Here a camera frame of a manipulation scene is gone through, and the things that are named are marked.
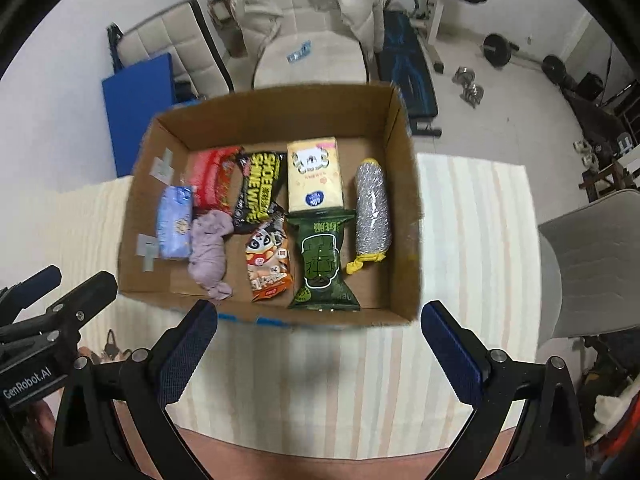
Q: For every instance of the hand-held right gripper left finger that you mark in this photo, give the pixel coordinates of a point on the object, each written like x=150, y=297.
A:
x=187, y=355

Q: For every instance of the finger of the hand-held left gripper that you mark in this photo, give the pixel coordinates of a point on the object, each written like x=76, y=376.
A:
x=90, y=295
x=35, y=282

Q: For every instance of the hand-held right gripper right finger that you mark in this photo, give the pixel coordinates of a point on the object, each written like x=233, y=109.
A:
x=452, y=355

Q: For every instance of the cardboard box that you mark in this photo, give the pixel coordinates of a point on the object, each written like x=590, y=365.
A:
x=372, y=285

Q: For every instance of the grey sock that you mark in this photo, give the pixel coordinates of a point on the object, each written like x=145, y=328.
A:
x=207, y=245

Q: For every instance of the blue tissue packet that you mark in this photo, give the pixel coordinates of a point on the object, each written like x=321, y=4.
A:
x=174, y=220

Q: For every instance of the orange snack packet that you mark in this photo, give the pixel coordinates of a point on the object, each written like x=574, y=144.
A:
x=267, y=260

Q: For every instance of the green snack packet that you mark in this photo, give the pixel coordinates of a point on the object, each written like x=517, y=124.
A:
x=320, y=260

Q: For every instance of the silver scrubber with yellow ends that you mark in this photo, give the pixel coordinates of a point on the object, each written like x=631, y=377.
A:
x=372, y=210

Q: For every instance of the red snack packet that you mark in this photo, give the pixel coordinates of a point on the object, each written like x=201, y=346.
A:
x=212, y=180

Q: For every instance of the black wipes packet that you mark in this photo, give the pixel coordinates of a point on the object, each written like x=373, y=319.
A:
x=260, y=185

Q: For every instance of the yellow tissue pack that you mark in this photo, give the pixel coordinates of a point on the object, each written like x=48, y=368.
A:
x=315, y=175

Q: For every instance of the striped pink cat tablecloth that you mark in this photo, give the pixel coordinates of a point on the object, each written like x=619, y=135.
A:
x=350, y=385

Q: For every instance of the grey shell chair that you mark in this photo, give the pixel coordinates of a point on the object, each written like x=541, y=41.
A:
x=590, y=270

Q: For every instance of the blue folded mat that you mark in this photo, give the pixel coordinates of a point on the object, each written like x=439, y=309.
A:
x=140, y=115

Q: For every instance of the brown wooden chair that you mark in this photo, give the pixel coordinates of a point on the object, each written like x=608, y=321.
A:
x=607, y=182

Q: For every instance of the chrome dumbbell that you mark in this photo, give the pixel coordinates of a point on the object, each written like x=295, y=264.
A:
x=464, y=75
x=474, y=95

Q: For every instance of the white tufted chair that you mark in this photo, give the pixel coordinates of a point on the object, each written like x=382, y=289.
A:
x=165, y=35

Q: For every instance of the dark equipment pile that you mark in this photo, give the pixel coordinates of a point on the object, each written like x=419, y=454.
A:
x=595, y=110

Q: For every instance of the black weight bench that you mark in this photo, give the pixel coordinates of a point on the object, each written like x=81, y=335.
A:
x=405, y=70

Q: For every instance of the floor barbell with black plates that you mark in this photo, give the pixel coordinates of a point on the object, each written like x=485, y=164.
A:
x=497, y=49

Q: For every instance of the white padded chair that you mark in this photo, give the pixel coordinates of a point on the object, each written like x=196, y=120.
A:
x=320, y=67

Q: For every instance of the small blue wrapper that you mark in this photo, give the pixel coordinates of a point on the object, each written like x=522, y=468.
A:
x=299, y=52

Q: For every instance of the white squat rack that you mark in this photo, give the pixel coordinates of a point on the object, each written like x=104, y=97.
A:
x=435, y=15

